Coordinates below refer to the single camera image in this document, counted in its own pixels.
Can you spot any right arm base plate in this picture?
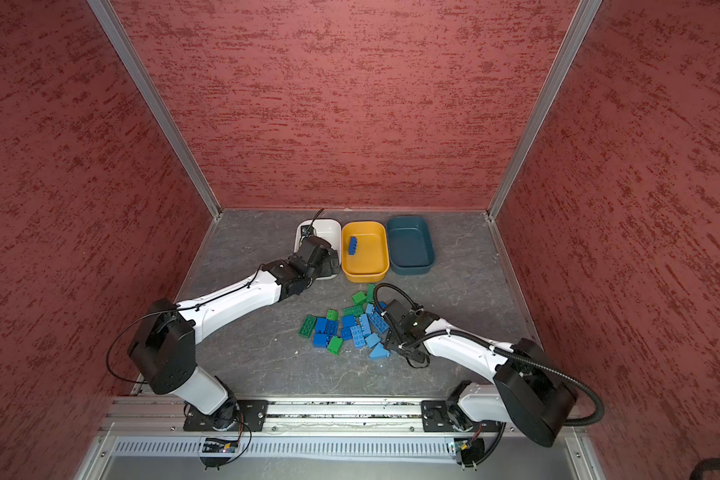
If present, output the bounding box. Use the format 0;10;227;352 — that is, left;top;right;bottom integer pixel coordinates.
420;400;500;434

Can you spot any bright green lego brick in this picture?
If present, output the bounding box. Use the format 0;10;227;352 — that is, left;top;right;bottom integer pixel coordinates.
327;336;344;356

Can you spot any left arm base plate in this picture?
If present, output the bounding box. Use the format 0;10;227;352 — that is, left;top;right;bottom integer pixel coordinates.
183;400;269;433

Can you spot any dark blue lego brick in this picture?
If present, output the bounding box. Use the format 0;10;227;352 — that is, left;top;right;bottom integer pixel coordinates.
347;236;358;256

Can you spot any yellow plastic bin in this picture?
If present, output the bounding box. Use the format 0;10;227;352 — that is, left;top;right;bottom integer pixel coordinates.
341;221;390;284

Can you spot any dark blue square lego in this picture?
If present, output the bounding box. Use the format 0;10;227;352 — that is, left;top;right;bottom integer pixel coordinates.
313;333;331;349

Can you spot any left aluminium corner post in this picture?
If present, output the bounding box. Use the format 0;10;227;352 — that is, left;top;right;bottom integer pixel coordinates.
87;0;223;221

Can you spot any aluminium front rail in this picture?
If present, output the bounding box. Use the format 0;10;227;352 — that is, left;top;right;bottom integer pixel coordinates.
98;395;586;439

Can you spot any white plastic bin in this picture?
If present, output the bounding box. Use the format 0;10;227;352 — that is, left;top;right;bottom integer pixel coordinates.
294;219;342;280

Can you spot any dark teal plastic bin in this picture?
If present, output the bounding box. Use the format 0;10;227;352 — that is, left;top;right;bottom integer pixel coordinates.
386;215;436;276

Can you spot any light blue long lego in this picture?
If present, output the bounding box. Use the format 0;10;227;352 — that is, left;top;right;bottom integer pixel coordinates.
368;313;389;335

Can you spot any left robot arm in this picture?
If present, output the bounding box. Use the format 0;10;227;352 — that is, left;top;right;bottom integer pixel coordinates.
128;236;340;431

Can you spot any aluminium corner post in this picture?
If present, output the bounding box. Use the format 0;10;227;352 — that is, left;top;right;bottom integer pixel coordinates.
87;0;223;221
487;0;602;222

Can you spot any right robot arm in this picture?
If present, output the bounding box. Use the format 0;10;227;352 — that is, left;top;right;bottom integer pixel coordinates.
374;300;606;447

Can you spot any right aluminium corner post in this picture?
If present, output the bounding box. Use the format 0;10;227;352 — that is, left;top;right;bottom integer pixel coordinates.
487;0;602;222

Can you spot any green eight-stud lego brick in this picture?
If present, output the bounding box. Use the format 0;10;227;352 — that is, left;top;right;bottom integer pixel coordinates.
342;305;365;317

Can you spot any light blue sloped lego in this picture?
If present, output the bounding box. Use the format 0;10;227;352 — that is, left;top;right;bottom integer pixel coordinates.
370;344;390;360

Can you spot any green square lego brick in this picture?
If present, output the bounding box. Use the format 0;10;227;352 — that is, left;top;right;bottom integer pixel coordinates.
351;291;368;306

